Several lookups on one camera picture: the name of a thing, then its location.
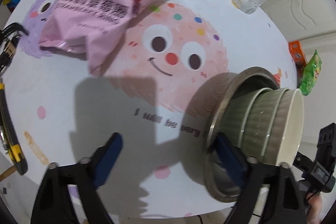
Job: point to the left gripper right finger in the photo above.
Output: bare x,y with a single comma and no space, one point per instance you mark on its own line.
284,203

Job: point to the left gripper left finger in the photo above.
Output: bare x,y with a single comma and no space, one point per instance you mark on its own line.
53,203

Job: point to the cream white ceramic bowl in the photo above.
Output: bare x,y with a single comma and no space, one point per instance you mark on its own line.
286,132

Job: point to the light green ceramic bowl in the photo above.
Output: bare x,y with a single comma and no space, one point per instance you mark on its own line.
236,114

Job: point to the worn steel bowl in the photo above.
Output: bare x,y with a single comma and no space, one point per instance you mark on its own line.
216,179

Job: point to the person's right hand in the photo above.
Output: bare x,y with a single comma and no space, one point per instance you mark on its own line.
314,215

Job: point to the yellow black utility knife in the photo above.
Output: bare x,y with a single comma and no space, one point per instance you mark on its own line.
12,145

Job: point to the green chips bag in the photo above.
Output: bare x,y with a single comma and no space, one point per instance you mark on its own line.
310,74

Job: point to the orange Ovaltine box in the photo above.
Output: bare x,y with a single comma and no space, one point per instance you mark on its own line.
297,54

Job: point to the cartoon printed tablecloth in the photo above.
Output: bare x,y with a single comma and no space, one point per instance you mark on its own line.
162,84

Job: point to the black carabiner clip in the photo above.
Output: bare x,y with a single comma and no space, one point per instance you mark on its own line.
10,37

